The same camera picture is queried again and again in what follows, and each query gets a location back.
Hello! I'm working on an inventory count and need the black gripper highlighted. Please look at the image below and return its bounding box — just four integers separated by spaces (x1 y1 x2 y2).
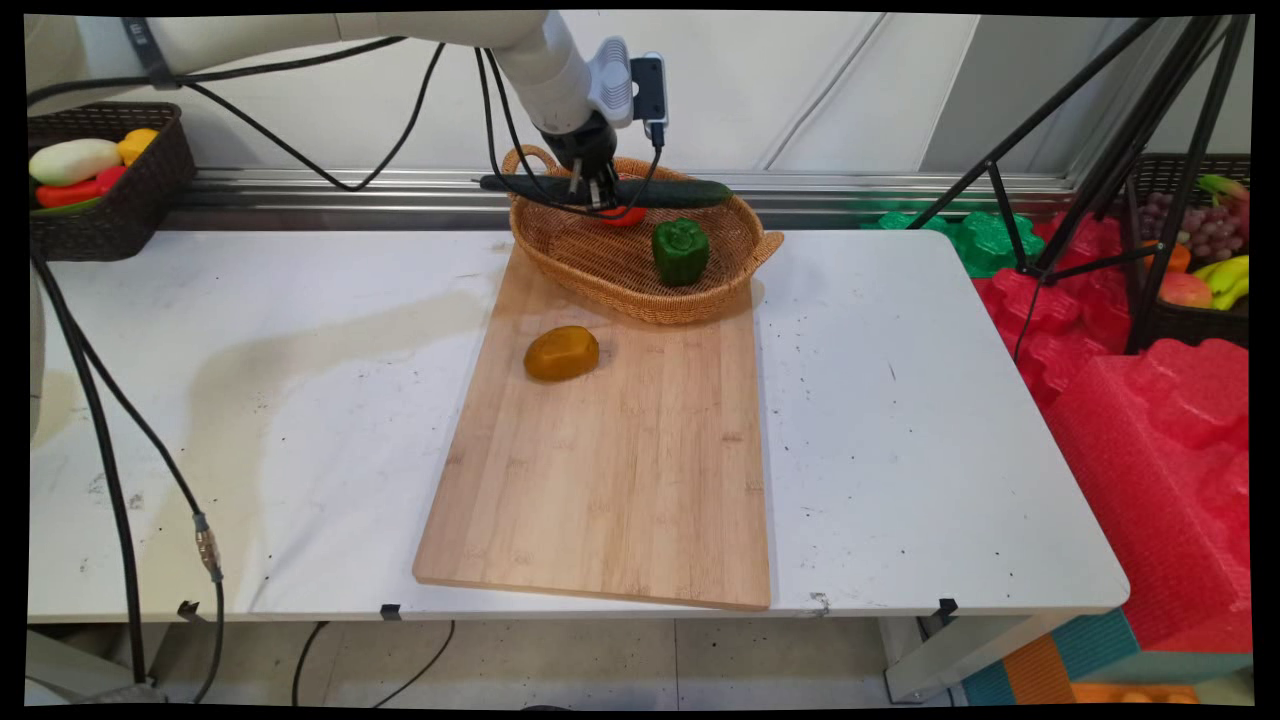
541 110 622 213

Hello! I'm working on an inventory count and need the dark green toy cucumber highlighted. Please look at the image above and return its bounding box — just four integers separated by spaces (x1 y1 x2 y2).
477 174 734 211

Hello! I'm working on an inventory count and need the green toy bell pepper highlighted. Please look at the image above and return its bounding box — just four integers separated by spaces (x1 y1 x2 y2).
652 218 712 289

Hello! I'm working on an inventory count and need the brown toy potato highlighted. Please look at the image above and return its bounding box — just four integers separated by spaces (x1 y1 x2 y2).
523 325 602 383

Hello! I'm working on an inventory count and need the wooden cutting board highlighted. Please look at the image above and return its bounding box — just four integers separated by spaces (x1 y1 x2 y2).
413 240 774 612

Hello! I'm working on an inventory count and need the green foam packing sheet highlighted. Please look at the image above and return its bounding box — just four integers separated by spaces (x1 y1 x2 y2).
862 204 1047 280

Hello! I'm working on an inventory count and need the dark woven vegetable basket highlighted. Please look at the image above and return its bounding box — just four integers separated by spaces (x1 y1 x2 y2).
28 101 198 264

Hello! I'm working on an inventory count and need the small red foam packing block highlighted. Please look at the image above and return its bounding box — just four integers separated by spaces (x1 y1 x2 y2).
974 212 1137 409

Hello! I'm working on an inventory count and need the red toy chili pepper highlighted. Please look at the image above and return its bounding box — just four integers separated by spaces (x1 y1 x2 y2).
35 164 129 210

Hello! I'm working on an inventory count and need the white toy radish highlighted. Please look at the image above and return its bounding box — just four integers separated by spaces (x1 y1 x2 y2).
28 137 122 188

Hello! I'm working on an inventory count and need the white table leg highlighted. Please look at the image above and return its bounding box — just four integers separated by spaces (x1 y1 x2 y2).
880 615 1056 704

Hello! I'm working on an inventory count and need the red orange toy peach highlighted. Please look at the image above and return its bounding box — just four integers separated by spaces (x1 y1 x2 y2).
1159 271 1214 310

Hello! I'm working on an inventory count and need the black plastic fruit crate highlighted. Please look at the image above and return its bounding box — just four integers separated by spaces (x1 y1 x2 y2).
1124 154 1252 353

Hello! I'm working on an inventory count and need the purple toy grapes bunch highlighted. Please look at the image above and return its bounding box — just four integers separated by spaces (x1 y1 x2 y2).
1140 192 1244 263

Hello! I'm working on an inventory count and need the large red foam packing block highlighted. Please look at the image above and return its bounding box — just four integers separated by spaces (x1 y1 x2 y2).
1043 338 1253 653

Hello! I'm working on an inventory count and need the yellow toy banana bunch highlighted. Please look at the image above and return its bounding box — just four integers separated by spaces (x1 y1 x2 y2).
1192 256 1251 312

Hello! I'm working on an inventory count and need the grey base under table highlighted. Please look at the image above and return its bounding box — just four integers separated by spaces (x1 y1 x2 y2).
27 628 161 706

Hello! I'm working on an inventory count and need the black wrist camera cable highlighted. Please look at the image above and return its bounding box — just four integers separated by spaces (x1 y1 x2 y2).
472 45 668 220

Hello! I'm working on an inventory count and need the woven wicker basket with handles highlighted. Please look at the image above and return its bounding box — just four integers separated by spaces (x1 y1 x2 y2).
501 145 786 327

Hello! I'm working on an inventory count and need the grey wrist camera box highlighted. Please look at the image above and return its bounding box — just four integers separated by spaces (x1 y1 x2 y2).
586 37 670 143

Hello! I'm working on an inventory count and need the metal window rail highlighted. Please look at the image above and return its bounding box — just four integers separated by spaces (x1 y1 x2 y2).
160 166 1079 232

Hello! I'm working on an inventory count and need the black floor cable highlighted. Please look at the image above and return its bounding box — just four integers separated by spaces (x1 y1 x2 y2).
291 620 332 707
378 620 457 708

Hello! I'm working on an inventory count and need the black cable with metal connector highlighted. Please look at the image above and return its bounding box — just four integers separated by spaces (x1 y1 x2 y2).
55 315 227 704

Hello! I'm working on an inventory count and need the black camera tripod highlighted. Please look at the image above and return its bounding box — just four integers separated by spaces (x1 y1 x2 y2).
905 14 1253 353

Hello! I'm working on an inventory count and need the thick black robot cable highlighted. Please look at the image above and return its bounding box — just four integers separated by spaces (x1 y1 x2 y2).
29 250 153 687

